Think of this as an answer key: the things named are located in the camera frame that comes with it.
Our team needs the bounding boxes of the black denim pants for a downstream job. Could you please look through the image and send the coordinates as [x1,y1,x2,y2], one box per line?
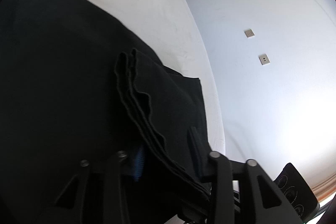
[1,0,210,223]

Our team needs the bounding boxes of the black patterned box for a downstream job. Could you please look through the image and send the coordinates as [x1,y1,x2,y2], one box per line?
[274,162,320,223]

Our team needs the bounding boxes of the white bed mattress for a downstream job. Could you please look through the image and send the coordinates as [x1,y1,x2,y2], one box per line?
[7,0,227,156]

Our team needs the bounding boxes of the lower wall socket plate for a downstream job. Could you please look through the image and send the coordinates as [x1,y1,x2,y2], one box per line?
[259,53,270,65]

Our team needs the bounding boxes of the upper wall switch plate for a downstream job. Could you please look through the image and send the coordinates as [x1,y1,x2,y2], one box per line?
[244,29,255,38]

